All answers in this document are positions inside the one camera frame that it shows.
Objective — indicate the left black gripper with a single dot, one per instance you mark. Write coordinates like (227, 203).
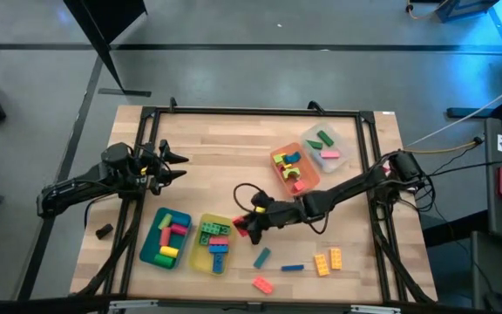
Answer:
(147, 168)

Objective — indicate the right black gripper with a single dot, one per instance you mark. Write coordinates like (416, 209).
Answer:
(279, 211)

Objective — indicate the red toy brick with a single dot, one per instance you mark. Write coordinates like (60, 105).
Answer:
(239, 228)

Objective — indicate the teal wooden plank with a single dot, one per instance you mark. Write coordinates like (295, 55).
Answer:
(261, 257)

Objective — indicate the salmon wooden plank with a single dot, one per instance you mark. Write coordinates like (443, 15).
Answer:
(219, 240)

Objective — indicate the blue toy brick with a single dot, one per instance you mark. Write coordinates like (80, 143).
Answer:
(218, 249)
(218, 263)

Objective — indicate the light green wooden cylinder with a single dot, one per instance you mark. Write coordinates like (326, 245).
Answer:
(165, 221)

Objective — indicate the blue wooden cylinder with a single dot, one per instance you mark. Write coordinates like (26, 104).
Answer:
(182, 220)

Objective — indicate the blue wooden plank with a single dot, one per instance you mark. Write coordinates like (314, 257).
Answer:
(292, 268)

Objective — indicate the orange toy brick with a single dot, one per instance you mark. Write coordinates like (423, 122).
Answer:
(263, 285)

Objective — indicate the salmon wooden block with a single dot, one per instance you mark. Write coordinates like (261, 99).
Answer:
(299, 186)

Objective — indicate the red wooden cylinder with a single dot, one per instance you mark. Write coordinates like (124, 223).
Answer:
(179, 230)

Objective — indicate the red wooden arch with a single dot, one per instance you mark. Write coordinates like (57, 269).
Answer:
(280, 168)

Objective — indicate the light green wooden arch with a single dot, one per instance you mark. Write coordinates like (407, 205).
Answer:
(291, 172)

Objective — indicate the yellow wooden arch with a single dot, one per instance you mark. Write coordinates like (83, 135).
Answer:
(286, 166)

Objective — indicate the salmon wooden cylinder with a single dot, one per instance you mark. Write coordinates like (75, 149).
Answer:
(165, 237)

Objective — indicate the light green wooden block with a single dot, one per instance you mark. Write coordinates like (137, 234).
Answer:
(279, 159)

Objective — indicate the orange plastic bin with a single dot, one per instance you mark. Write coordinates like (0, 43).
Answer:
(310, 174)

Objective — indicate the teal wooden block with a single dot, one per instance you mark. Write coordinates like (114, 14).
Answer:
(293, 158)

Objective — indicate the yellow wooden cylinder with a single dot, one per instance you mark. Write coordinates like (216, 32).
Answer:
(169, 251)

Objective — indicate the dark green wedge block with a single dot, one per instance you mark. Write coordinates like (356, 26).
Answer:
(314, 144)

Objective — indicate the pink wooden plank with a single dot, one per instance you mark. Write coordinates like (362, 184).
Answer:
(330, 154)

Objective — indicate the green wooden plank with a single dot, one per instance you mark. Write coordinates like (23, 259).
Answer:
(325, 138)

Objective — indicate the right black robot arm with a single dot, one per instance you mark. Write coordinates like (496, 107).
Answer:
(355, 185)

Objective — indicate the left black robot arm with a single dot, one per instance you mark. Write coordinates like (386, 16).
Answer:
(81, 183)

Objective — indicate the black clamp knob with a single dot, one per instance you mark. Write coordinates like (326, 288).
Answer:
(172, 104)
(315, 105)

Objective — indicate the yellow plastic bin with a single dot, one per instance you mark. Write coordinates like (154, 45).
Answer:
(198, 261)

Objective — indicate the yellow toy brick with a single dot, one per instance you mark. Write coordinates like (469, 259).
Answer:
(336, 258)
(321, 264)

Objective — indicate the teal plastic bin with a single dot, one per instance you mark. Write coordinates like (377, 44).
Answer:
(151, 248)

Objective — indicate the dark brown small block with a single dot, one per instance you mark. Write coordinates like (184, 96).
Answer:
(104, 231)

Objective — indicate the clear plastic bin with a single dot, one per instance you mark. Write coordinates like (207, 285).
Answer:
(340, 139)

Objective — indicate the black partition panel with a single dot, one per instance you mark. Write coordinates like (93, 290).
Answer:
(103, 17)

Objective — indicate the black crossbar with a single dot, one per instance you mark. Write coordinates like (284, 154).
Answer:
(59, 305)

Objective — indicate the black side table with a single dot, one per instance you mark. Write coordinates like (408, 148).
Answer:
(493, 152)

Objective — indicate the black computer mouse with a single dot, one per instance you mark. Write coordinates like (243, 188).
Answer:
(497, 302)

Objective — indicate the blue lit box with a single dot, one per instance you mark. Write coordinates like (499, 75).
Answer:
(464, 6)

